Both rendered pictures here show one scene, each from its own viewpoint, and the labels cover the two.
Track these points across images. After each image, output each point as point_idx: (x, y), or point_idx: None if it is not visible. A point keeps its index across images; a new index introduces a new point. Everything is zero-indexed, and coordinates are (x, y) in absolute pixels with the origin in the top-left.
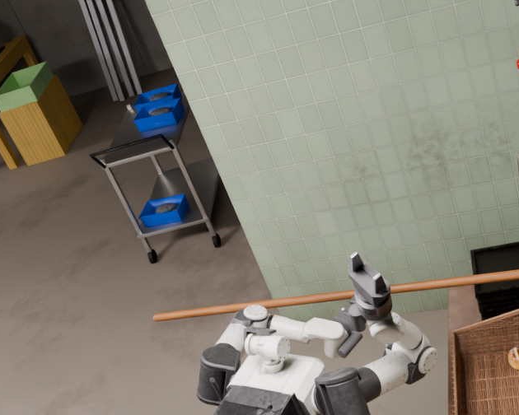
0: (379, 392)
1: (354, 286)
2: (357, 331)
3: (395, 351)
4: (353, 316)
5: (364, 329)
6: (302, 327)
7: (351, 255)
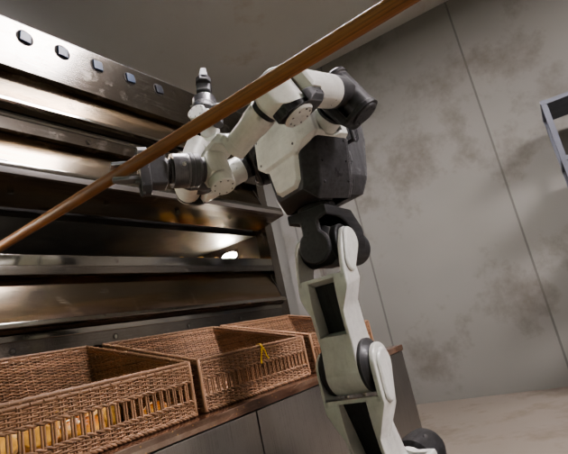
0: None
1: (210, 89)
2: (223, 125)
3: None
4: None
5: (217, 128)
6: None
7: (205, 68)
